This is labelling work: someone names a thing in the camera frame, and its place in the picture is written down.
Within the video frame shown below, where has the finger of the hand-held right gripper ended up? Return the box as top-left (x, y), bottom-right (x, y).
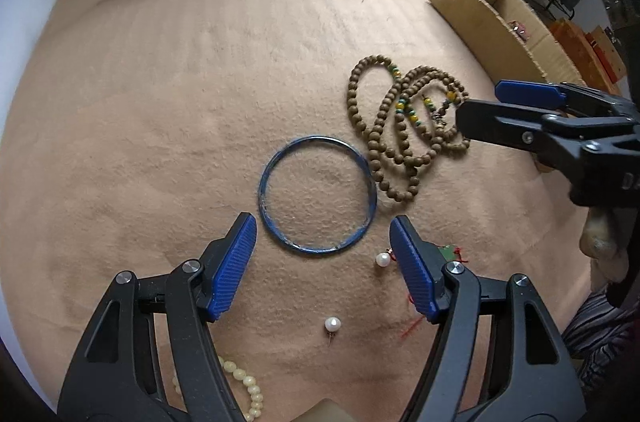
top-left (455, 99), bottom-right (640, 151)
top-left (494, 79), bottom-right (640, 119)

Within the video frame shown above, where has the blue bangle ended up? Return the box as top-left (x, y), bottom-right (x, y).
top-left (257, 135), bottom-right (378, 257)

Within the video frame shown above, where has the person's right hand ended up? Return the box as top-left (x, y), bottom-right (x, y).
top-left (579, 205), bottom-right (633, 288)

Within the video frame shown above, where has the pearl pin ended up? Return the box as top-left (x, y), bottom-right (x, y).
top-left (324, 317), bottom-right (342, 349)

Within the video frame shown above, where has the red string green pendant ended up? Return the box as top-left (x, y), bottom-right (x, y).
top-left (392, 243), bottom-right (473, 339)

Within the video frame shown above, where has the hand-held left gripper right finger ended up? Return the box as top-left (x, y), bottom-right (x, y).
top-left (389, 215), bottom-right (587, 422)

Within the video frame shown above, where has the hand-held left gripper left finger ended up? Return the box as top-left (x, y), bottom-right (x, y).
top-left (56, 211), bottom-right (258, 422)

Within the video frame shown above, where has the striped clothing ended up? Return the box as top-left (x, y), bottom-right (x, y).
top-left (565, 289), bottom-right (640, 360)

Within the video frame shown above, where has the cream bead bracelet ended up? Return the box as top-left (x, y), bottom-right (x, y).
top-left (171, 354), bottom-right (264, 422)

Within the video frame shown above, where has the brown wooden bead necklace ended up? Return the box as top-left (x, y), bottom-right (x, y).
top-left (347, 55), bottom-right (472, 203)

